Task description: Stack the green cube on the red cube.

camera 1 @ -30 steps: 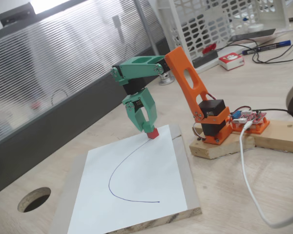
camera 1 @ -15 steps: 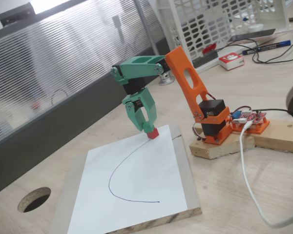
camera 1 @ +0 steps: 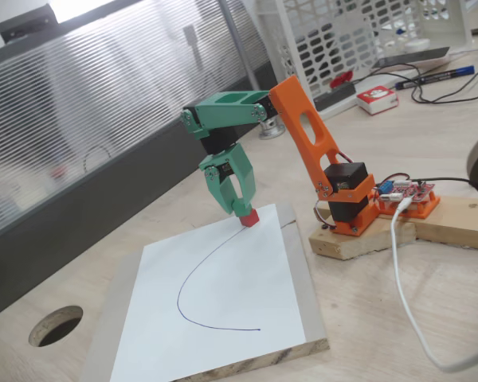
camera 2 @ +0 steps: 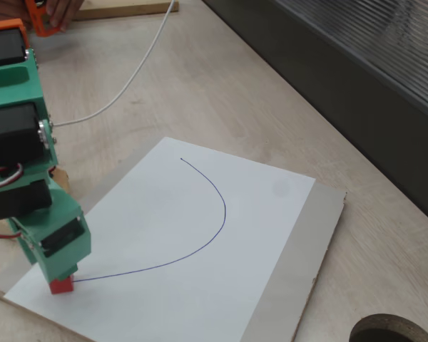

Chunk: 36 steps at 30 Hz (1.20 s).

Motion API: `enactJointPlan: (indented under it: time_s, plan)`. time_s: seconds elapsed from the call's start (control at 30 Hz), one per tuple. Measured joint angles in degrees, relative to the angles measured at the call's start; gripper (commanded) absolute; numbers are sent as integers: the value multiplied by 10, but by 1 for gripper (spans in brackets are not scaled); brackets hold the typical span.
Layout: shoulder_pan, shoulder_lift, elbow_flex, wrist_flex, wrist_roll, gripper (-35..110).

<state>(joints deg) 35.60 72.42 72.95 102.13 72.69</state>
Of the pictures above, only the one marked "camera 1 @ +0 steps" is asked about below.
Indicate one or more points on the white paper sheet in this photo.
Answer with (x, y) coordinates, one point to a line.
(223, 298)

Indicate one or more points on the ribbed glass desk partition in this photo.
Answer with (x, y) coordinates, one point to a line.
(103, 99)

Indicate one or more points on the white round puck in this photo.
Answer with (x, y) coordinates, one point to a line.
(416, 44)

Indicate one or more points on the red controller circuit board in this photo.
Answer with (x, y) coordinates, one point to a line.
(410, 191)

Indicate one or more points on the black rectangular block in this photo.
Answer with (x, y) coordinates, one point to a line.
(334, 97)

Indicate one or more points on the red cube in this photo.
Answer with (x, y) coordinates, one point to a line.
(250, 220)

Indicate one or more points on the red and white small box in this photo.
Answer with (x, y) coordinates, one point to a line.
(376, 101)

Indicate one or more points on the grey laminated wooden board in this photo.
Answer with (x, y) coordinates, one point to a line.
(311, 310)

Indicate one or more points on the blue marker pen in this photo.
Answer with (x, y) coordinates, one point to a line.
(442, 75)

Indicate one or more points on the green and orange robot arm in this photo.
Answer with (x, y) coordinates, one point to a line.
(302, 119)

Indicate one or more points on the green cube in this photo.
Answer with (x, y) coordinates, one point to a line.
(241, 207)

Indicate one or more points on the white plastic lattice basket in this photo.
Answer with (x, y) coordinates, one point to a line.
(465, 28)

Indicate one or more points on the wooden base block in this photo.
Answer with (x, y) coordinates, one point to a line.
(362, 244)

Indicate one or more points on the black box device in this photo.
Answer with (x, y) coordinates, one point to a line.
(24, 24)

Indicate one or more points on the dark flat tablet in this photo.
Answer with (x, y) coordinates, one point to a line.
(414, 56)

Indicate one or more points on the red plastic clip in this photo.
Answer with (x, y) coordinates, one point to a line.
(340, 79)

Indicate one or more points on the silver round metal knob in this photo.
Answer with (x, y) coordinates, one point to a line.
(271, 130)

